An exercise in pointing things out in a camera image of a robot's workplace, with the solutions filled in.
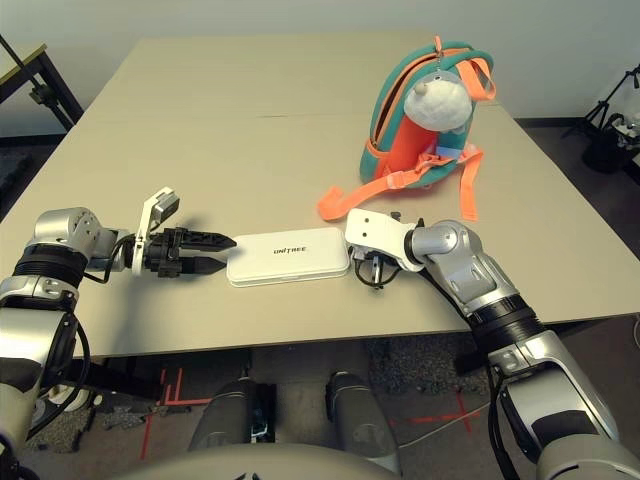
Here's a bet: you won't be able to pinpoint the white floor cable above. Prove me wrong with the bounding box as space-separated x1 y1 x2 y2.
399 409 484 454

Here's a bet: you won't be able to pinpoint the thin black pole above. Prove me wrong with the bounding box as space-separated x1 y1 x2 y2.
0 34 31 81

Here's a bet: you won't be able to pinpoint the grey robot left leg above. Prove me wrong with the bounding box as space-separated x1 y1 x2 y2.
188 377 279 451

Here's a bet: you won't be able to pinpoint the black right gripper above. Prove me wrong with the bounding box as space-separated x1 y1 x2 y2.
349 244 401 290

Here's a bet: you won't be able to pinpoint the grey robot right leg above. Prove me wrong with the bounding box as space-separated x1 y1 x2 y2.
325 370 404 476

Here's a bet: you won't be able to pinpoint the black framed side table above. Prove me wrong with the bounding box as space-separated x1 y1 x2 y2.
0 42 84 134

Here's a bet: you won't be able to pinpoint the grey white plush keychain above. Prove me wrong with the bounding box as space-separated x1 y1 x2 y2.
403 69 474 136

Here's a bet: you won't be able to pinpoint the black bin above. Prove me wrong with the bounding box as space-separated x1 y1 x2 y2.
582 112 639 174

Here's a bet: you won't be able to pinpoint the black table base foot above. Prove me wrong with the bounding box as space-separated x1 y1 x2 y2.
84 354 166 401
452 329 495 377

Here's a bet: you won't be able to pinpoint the white Unitree box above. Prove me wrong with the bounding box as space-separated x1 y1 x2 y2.
225 227 350 290

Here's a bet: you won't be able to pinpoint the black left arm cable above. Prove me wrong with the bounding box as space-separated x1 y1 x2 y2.
82 233 137 286

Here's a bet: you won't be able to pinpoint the red floor tape cross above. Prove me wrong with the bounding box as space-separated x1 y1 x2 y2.
389 389 486 434

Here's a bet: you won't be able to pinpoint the grey robot leg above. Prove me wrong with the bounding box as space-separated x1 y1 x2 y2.
188 377 279 451
325 370 404 476

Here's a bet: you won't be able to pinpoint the teal orange backpack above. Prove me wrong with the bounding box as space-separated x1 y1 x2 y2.
317 34 498 224

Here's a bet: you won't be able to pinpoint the white caster wheel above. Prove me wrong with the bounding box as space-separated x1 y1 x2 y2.
37 384 104 414

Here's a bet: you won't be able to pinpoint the grey robot torso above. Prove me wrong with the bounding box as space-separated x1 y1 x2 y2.
184 439 396 480

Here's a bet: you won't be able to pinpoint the black tripod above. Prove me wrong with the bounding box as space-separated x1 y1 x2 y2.
562 62 640 151

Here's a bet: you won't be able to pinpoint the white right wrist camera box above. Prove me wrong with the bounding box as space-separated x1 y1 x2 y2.
344 208 419 274

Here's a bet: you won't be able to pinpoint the black foam floor mat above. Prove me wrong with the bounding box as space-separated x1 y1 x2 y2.
0 152 44 201

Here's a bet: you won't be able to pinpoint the red floor tape lines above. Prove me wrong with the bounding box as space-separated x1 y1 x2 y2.
139 367 214 461

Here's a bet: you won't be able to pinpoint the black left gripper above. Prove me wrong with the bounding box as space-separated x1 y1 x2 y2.
142 227 238 279

